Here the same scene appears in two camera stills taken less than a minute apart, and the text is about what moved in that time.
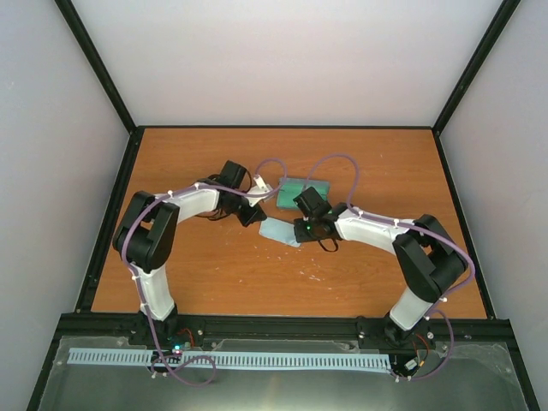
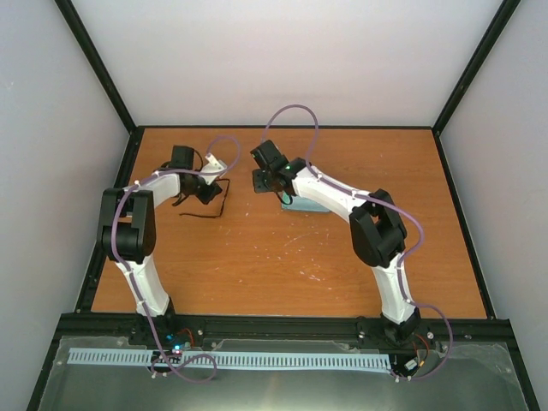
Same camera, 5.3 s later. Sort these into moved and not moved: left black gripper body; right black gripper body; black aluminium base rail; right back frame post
Moved: left black gripper body; right black gripper body
Not moved: black aluminium base rail; right back frame post
